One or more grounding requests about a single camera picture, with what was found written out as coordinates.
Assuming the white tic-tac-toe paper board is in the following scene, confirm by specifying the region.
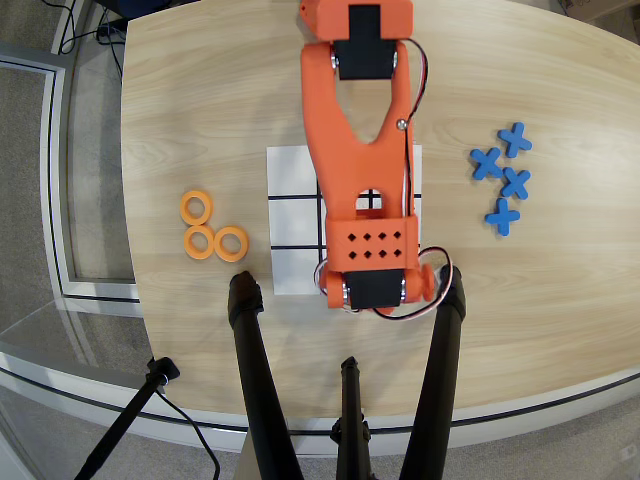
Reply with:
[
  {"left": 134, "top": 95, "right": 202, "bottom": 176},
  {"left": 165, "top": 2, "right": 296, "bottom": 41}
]
[{"left": 266, "top": 145, "right": 424, "bottom": 296}]

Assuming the thick black tripod leg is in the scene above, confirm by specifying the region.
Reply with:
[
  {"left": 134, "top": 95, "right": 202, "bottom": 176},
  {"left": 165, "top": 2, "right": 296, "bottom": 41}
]
[
  {"left": 398, "top": 264, "right": 468, "bottom": 480},
  {"left": 227, "top": 270, "right": 305, "bottom": 480}
]

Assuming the blue foam cross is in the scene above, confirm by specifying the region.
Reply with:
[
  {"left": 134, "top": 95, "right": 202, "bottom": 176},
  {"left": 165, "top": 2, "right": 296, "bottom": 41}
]
[
  {"left": 468, "top": 146, "right": 505, "bottom": 181},
  {"left": 499, "top": 167, "right": 532, "bottom": 200},
  {"left": 496, "top": 121, "right": 534, "bottom": 159},
  {"left": 483, "top": 197, "right": 522, "bottom": 237}
]

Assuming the slim black stand pole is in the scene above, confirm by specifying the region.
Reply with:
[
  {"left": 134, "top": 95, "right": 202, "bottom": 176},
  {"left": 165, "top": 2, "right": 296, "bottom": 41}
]
[{"left": 73, "top": 356, "right": 181, "bottom": 480}]

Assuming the orange foam ring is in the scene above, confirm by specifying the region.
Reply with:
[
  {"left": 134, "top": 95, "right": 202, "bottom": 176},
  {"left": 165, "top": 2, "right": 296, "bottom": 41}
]
[
  {"left": 213, "top": 226, "right": 250, "bottom": 263},
  {"left": 182, "top": 224, "right": 217, "bottom": 260},
  {"left": 178, "top": 190, "right": 214, "bottom": 226}
]

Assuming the black stand cable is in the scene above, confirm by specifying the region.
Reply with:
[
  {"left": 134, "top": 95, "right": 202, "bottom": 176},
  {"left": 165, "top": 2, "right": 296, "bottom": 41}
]
[{"left": 153, "top": 388, "right": 222, "bottom": 480}]

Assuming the grey metal floor frame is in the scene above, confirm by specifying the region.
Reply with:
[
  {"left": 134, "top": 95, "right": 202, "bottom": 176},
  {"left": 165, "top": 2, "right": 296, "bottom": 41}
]
[{"left": 0, "top": 42, "right": 144, "bottom": 307}]

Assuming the black floor cable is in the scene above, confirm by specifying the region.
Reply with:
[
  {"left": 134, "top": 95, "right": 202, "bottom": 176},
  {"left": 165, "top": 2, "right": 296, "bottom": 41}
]
[{"left": 52, "top": 0, "right": 126, "bottom": 86}]

